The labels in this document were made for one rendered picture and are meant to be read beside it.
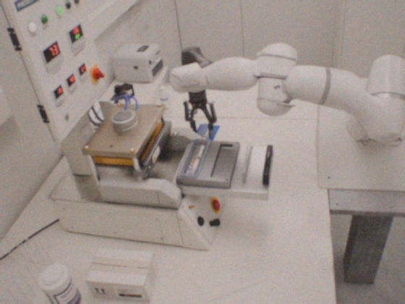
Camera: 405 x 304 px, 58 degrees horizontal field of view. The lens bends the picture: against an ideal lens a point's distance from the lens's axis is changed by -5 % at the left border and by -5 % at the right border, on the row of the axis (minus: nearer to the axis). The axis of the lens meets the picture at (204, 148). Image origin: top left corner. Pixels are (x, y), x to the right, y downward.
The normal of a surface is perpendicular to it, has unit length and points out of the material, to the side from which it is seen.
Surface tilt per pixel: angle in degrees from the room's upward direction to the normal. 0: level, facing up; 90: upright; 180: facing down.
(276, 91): 58
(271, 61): 52
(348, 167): 45
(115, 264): 1
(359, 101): 73
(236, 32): 90
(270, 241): 0
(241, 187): 0
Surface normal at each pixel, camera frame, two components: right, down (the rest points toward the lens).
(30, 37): 0.97, 0.05
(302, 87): -0.25, 0.43
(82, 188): -0.11, -0.80
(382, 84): -0.63, -0.18
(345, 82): 0.04, -0.15
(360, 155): -0.21, -0.14
